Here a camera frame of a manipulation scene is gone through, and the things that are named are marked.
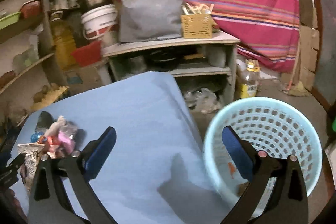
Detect red crumpled wrapper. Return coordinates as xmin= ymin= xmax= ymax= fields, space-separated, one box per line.
xmin=43 ymin=136 xmax=65 ymax=159

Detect small steel pot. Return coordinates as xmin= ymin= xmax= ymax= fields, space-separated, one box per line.
xmin=126 ymin=56 xmax=147 ymax=73

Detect black foil pouch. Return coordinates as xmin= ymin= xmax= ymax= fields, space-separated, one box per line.
xmin=35 ymin=111 xmax=54 ymax=135

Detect yellow woven basket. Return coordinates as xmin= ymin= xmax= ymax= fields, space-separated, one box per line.
xmin=181 ymin=13 xmax=214 ymax=39

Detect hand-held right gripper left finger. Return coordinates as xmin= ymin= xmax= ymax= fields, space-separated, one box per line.
xmin=28 ymin=126 xmax=117 ymax=224

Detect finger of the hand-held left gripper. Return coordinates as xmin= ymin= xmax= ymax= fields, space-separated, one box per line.
xmin=0 ymin=153 xmax=25 ymax=188

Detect wooden wall shelf unit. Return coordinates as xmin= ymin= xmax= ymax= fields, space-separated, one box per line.
xmin=0 ymin=0 xmax=103 ymax=93

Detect cardboard box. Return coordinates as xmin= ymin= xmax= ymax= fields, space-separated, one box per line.
xmin=64 ymin=65 xmax=105 ymax=94

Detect grey cloth cover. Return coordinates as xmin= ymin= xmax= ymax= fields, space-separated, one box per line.
xmin=118 ymin=0 xmax=184 ymax=43

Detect low wooden cabinet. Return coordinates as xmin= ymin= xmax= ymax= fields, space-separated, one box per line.
xmin=102 ymin=31 xmax=240 ymax=104

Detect crumpled clear plastic bags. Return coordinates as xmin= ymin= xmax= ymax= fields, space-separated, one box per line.
xmin=184 ymin=88 xmax=221 ymax=113

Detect yellow egg tray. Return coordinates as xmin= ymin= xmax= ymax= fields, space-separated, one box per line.
xmin=30 ymin=86 xmax=70 ymax=111

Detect clear plastic oil bottle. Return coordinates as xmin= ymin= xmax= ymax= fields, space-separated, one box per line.
xmin=236 ymin=60 xmax=261 ymax=99

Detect yellow oil jug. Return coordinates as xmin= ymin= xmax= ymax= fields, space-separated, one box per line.
xmin=50 ymin=11 xmax=76 ymax=69

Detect white plastic bucket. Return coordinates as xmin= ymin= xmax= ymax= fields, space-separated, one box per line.
xmin=81 ymin=4 xmax=118 ymax=41

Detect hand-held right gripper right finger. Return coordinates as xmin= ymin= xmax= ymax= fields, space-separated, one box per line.
xmin=220 ymin=126 xmax=310 ymax=224

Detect red plastic basket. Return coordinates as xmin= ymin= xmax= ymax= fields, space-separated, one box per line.
xmin=70 ymin=42 xmax=102 ymax=67

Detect blue foil wrapper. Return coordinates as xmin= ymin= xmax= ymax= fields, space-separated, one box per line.
xmin=30 ymin=132 xmax=45 ymax=143

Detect red plastic container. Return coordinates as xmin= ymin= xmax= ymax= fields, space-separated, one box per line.
xmin=20 ymin=0 xmax=42 ymax=18

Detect light blue plastic basket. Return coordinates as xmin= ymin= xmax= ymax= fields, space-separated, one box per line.
xmin=203 ymin=97 xmax=323 ymax=216

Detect cardboard sheets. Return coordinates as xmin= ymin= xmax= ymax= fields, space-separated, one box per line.
xmin=298 ymin=0 xmax=321 ymax=90

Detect pink plastic wrapper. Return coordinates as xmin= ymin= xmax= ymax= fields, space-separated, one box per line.
xmin=46 ymin=116 xmax=79 ymax=153

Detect black frying pan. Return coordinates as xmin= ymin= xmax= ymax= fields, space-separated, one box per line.
xmin=147 ymin=49 xmax=181 ymax=64

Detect green plastic tray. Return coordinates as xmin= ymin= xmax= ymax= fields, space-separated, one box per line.
xmin=0 ymin=11 xmax=21 ymax=30

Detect bundle of wooden sticks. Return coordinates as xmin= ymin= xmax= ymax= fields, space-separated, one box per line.
xmin=182 ymin=2 xmax=214 ymax=16

